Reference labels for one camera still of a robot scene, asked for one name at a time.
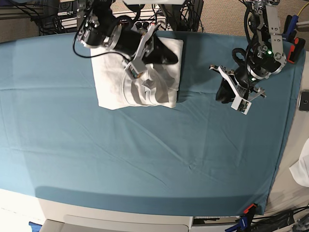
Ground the white cloth at right edge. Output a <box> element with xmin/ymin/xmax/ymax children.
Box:
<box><xmin>289</xmin><ymin>139</ymin><xmax>309</xmax><ymax>188</ymax></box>

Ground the blue black clamp bottom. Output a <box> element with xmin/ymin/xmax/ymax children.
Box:
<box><xmin>225</xmin><ymin>214</ymin><xmax>254</xmax><ymax>232</ymax></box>

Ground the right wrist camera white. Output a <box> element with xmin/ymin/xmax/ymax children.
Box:
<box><xmin>125</xmin><ymin>60</ymin><xmax>147</xmax><ymax>79</ymax></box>

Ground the orange black clamp bottom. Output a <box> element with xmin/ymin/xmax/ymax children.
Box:
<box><xmin>243</xmin><ymin>203</ymin><xmax>258</xmax><ymax>215</ymax></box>

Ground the grey plastic bin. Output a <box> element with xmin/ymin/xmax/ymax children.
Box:
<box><xmin>40</xmin><ymin>215</ymin><xmax>189</xmax><ymax>232</ymax></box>

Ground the yellow cable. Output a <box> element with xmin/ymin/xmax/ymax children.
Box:
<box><xmin>298</xmin><ymin>1</ymin><xmax>309</xmax><ymax>16</ymax></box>

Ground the silver phone device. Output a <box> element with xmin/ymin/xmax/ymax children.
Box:
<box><xmin>298</xmin><ymin>89</ymin><xmax>309</xmax><ymax>112</ymax></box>

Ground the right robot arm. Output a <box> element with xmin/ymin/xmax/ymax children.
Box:
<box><xmin>73</xmin><ymin>0</ymin><xmax>179</xmax><ymax>67</ymax></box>

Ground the teal table cloth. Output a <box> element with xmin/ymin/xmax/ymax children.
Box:
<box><xmin>0</xmin><ymin>31</ymin><xmax>308</xmax><ymax>216</ymax></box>

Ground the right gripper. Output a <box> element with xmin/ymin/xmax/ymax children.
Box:
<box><xmin>113</xmin><ymin>23</ymin><xmax>179</xmax><ymax>65</ymax></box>

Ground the white T-shirt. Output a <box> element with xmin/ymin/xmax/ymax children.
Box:
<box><xmin>90</xmin><ymin>37</ymin><xmax>183</xmax><ymax>110</ymax></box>

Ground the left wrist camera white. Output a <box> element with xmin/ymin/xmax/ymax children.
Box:
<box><xmin>231</xmin><ymin>96</ymin><xmax>252</xmax><ymax>115</ymax></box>

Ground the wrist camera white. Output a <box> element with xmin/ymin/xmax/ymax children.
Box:
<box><xmin>231</xmin><ymin>96</ymin><xmax>252</xmax><ymax>115</ymax></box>
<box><xmin>125</xmin><ymin>60</ymin><xmax>147</xmax><ymax>79</ymax></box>

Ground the orange black clamp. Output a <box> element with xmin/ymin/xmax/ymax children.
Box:
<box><xmin>243</xmin><ymin>203</ymin><xmax>258</xmax><ymax>215</ymax></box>
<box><xmin>287</xmin><ymin>37</ymin><xmax>306</xmax><ymax>64</ymax></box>

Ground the orange black clamp top right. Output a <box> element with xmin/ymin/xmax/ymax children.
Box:
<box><xmin>287</xmin><ymin>37</ymin><xmax>306</xmax><ymax>64</ymax></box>

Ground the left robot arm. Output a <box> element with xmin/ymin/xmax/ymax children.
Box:
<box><xmin>226</xmin><ymin>0</ymin><xmax>287</xmax><ymax>100</ymax></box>

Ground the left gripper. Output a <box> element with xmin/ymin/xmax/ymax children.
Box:
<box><xmin>215</xmin><ymin>66</ymin><xmax>262</xmax><ymax>104</ymax></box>

